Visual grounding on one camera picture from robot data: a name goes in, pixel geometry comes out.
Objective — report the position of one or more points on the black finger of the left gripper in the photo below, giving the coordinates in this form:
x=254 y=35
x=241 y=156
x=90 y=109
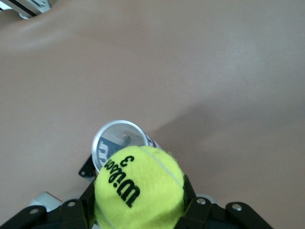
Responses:
x=87 y=167

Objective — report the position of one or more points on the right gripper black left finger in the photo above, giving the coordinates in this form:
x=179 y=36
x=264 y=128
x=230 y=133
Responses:
x=59 y=217

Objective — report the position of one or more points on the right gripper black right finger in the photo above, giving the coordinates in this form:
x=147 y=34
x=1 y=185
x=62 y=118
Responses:
x=214 y=217

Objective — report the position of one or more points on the white blue tennis ball can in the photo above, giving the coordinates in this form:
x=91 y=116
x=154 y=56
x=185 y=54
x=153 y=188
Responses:
x=114 y=136

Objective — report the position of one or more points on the yellow Wilson tennis ball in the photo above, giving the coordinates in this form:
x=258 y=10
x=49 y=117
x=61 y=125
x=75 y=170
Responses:
x=143 y=190

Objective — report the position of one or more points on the brown table cover mat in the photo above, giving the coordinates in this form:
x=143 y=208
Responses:
x=166 y=71

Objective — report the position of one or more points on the aluminium frame rail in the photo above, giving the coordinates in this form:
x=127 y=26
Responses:
x=26 y=7

